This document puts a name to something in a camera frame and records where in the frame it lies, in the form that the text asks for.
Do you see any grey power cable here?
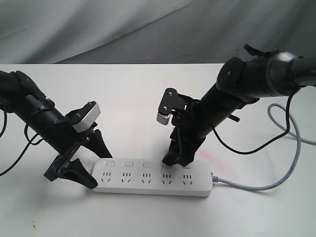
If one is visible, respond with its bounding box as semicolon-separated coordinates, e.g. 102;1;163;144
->
209;103;316;191

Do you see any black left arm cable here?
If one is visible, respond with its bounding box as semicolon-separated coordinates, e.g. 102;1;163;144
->
0;98;57;176

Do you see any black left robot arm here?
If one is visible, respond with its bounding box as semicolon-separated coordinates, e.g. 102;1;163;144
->
0;71;112;189

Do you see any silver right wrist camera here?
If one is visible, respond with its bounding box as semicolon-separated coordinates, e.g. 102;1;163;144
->
157;88;193;125

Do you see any white five-outlet power strip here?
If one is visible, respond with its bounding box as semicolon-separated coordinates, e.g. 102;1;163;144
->
92;158;213;197

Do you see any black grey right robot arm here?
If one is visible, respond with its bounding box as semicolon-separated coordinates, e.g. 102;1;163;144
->
157;44;316;166

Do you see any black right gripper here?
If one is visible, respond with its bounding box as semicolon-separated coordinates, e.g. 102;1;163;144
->
162;99;214;167

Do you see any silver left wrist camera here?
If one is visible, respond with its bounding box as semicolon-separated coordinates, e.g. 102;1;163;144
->
70;101;101;133

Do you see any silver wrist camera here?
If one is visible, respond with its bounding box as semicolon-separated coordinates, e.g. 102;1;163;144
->
157;88;193;125
70;101;101;133

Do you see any grey backdrop cloth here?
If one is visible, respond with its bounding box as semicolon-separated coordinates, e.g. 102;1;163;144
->
0;0;316;64

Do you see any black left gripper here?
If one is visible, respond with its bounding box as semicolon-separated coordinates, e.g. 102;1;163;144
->
43;110;112;190

